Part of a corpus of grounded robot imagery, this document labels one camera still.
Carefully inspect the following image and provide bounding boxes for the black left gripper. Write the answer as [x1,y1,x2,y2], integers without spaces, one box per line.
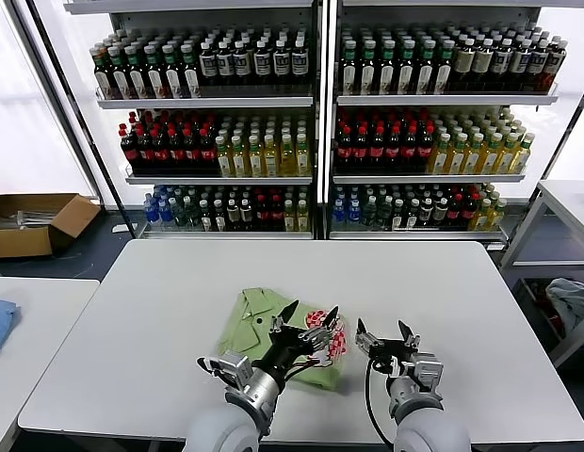
[252,299,341,381]

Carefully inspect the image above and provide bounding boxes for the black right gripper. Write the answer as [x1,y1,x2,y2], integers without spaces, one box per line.
[355,318,422,379]

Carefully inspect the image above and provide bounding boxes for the light green printed shirt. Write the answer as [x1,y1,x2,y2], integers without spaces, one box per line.
[218,287,349,392]

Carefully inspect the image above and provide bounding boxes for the cola bottle red label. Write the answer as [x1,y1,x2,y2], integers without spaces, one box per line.
[153,127,170,174]
[447,193,462,230]
[138,127,154,174]
[461,193,477,230]
[122,127,139,174]
[352,125,370,171]
[169,127,186,174]
[199,127,217,174]
[268,192,284,232]
[384,125,402,171]
[417,125,434,171]
[336,125,353,171]
[253,192,269,232]
[401,125,418,171]
[184,127,201,174]
[368,125,386,171]

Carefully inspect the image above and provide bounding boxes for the red cloth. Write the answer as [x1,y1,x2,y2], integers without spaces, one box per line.
[531,282,564,331]

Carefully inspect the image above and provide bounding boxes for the grey side table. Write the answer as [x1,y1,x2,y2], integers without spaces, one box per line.
[498,179,584,368]

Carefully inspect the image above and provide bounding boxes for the grey crumpled cloth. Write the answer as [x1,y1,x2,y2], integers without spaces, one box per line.
[544,277,584,331]

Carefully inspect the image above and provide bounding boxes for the grey metal shelf rack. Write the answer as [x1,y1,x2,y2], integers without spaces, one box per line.
[322,0,561,244]
[63,0,321,241]

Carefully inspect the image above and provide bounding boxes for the dark bottle blue white label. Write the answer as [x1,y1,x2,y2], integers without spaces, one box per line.
[234,40,251,88]
[252,40,271,88]
[492,40,512,92]
[290,40,309,88]
[216,40,235,88]
[271,40,290,88]
[527,40,550,92]
[199,40,217,88]
[511,40,531,92]

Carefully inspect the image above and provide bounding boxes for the white side table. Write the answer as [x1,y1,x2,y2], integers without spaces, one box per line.
[0,276,101,452]

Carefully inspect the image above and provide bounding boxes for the brown cardboard box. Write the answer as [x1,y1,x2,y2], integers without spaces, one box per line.
[0,192,103,260]

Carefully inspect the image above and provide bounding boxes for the white packing pieces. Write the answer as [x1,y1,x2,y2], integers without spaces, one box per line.
[0,209,56,231]

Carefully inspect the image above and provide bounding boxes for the blue folded cloth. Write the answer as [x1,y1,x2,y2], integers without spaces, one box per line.
[0,296,22,360]

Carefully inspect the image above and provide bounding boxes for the reddish bottle grey label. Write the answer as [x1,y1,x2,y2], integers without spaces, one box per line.
[543,40,567,93]

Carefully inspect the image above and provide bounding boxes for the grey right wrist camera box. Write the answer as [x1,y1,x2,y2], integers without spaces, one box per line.
[407,351,446,392]

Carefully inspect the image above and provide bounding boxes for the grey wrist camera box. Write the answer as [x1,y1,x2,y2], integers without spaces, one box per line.
[216,350,253,388]
[407,351,446,392]

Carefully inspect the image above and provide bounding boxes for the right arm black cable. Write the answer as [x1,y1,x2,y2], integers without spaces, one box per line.
[364,356,401,447]

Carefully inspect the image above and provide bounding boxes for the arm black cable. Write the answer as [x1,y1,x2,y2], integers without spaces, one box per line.
[364,356,401,447]
[195,356,228,379]

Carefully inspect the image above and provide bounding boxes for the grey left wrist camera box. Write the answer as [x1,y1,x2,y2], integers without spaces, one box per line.
[216,350,253,388]

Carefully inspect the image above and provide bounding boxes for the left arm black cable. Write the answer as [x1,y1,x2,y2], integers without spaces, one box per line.
[195,356,228,379]

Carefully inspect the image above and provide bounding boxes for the black window post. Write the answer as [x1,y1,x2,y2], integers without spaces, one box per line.
[8,0,138,239]

